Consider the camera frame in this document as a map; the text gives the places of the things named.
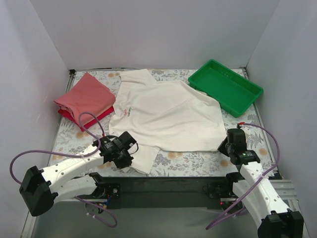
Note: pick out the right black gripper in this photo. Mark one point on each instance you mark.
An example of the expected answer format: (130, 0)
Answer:
(223, 147)

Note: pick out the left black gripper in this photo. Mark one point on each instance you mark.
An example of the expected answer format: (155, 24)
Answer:
(124, 160)

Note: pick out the white t shirt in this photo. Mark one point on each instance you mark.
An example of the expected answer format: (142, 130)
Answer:
(164, 115)

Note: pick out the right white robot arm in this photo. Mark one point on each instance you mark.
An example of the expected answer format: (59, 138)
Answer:
(273, 217)

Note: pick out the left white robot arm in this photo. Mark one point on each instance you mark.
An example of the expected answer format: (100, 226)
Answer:
(42, 188)

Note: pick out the floral table mat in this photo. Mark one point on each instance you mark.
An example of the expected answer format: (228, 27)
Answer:
(71, 140)

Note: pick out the folded red t shirt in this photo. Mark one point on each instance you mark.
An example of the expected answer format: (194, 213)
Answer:
(87, 120)

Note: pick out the green plastic tray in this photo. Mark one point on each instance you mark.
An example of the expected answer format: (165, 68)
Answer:
(234, 92)

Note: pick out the folded pink t shirt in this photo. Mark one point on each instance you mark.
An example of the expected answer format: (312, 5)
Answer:
(88, 95)

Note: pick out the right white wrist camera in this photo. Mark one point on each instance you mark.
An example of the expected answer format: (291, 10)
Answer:
(240, 124)

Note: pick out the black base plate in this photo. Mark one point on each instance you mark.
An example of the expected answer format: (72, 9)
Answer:
(162, 192)

